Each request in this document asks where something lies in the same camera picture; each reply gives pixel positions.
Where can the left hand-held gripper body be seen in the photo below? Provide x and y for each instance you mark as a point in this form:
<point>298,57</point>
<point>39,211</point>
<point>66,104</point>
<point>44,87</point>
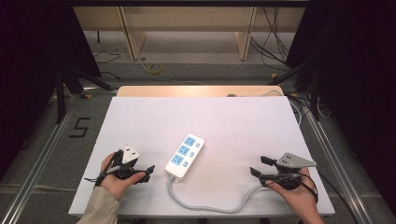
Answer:
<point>129,155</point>

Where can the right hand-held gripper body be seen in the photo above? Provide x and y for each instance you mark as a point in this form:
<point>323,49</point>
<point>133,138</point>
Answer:
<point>292,161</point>

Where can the person's left hand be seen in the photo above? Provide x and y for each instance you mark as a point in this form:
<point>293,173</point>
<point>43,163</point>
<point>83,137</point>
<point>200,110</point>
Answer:
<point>115,186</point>

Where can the person's right hand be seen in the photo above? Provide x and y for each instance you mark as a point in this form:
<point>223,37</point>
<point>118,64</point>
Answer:
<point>300,197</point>

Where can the white power strip blue sockets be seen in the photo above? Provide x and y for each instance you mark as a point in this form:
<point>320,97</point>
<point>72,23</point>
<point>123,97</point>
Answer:
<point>176,169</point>

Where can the white table cover board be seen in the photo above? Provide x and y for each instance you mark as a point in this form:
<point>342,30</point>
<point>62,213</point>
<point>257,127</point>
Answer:
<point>233,124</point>

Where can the black metal stand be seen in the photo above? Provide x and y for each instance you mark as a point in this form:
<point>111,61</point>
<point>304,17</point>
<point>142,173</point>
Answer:
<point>62,90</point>
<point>314,93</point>

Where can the yellow tape roll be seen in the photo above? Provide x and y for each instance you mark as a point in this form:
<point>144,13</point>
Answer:
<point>155,69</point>

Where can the dark curtain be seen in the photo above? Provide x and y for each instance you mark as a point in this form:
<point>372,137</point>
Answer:
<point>361,77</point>
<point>28,62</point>

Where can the light wooden desk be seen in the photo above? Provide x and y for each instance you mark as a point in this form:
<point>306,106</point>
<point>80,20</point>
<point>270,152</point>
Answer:
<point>186,18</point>

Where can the aluminium floor rail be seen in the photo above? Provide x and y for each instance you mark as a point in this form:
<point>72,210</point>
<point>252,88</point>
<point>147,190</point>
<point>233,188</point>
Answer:
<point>339,168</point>
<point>37,161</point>

